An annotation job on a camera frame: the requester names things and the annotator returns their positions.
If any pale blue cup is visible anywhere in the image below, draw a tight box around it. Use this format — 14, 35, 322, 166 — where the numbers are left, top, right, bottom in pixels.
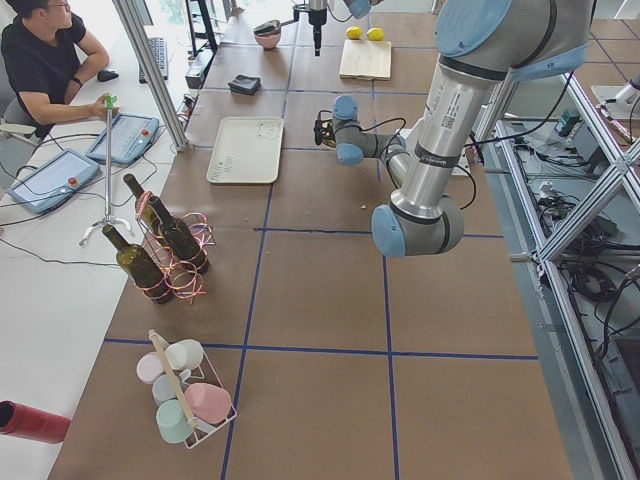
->
151, 374, 177, 406

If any aluminium frame post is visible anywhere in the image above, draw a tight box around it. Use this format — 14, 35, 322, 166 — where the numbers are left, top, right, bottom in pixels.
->
112, 0, 189, 152

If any dark green wine bottle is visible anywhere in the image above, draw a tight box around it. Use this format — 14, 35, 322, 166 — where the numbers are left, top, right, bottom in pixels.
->
102, 225, 175, 304

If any near teach pendant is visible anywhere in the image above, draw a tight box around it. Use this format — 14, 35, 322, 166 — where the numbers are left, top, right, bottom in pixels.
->
8, 149, 100, 214

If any metal scoop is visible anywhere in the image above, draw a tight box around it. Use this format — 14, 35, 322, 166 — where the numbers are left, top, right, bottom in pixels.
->
253, 19, 297, 36

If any cream bear tray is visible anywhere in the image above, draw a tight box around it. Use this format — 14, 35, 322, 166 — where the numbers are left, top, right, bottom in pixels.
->
206, 116, 284, 185

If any grey folded cloth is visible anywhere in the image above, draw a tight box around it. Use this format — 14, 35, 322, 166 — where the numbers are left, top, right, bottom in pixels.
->
227, 74, 261, 95

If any red cylinder bottle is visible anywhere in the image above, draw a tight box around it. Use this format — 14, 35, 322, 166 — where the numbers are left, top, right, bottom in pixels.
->
1, 400, 71, 444

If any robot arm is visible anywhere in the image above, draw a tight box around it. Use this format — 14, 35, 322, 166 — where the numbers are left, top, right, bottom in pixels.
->
292, 0, 378, 57
314, 0, 595, 257

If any metal stand green handle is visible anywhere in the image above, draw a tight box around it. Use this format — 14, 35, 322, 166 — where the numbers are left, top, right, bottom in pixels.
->
79, 94, 133, 247

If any pink bowl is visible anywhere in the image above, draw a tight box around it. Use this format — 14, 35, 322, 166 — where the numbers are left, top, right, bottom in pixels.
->
254, 31, 281, 50

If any light pink cup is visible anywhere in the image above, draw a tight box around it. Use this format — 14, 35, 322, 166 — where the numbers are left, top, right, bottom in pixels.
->
136, 352, 165, 385

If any white cup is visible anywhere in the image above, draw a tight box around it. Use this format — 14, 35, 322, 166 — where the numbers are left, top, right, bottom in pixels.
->
165, 339, 204, 370

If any person in black shirt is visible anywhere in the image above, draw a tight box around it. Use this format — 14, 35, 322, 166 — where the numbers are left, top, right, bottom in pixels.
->
1, 1, 109, 139

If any black keyboard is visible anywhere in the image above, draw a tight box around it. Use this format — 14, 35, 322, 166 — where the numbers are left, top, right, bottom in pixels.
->
147, 37, 169, 80

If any yellow lemon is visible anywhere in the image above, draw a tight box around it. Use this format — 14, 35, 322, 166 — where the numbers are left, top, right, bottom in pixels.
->
366, 27, 385, 41
346, 26, 363, 40

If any teach pendant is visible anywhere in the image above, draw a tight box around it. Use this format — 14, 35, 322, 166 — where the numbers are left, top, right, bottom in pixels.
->
8, 149, 100, 214
110, 113, 160, 165

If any white wire cup rack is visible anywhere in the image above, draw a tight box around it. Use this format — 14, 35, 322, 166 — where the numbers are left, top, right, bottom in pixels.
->
146, 330, 237, 449

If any mint green cup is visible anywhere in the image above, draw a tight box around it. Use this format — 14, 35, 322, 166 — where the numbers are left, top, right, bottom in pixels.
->
156, 399, 193, 444

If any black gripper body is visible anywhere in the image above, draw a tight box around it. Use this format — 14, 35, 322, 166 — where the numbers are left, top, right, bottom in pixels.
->
293, 0, 328, 33
313, 110, 336, 148

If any copper wire bottle rack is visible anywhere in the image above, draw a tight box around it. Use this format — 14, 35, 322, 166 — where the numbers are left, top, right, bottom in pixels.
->
136, 191, 211, 303

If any wooden cutting board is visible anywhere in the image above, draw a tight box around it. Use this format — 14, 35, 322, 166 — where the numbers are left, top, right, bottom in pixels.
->
339, 39, 392, 81

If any far teach pendant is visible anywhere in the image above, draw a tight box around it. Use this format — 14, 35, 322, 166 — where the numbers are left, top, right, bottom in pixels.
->
110, 113, 160, 165

